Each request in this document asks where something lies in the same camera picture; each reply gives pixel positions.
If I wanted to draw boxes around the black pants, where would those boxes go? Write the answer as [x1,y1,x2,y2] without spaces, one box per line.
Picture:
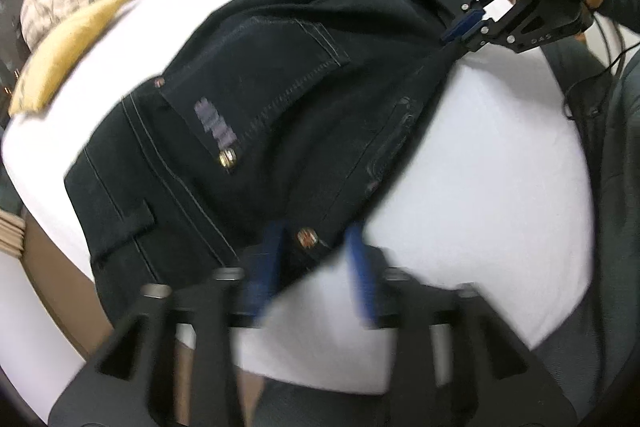
[64,0,493,333]

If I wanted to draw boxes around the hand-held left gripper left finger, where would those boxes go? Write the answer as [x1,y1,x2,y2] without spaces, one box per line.
[47,223,284,427]

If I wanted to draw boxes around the black cable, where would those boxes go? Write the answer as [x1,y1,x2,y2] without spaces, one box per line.
[562,14,628,120]

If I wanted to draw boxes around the brown bed frame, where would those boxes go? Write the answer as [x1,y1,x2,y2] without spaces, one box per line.
[22,217,116,343]

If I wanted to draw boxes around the person's grey clothing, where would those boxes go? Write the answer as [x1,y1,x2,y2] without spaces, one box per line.
[540,37,640,427]

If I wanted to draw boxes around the white bed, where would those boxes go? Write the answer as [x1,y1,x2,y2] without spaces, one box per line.
[2,0,596,395]

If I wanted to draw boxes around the yellow pillow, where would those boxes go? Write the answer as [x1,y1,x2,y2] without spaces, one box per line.
[7,0,136,115]

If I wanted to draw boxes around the beige quilted jacket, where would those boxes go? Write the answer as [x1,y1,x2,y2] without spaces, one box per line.
[20,0,93,50]

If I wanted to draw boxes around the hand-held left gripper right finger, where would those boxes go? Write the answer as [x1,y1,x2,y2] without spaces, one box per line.
[345,223,576,427]

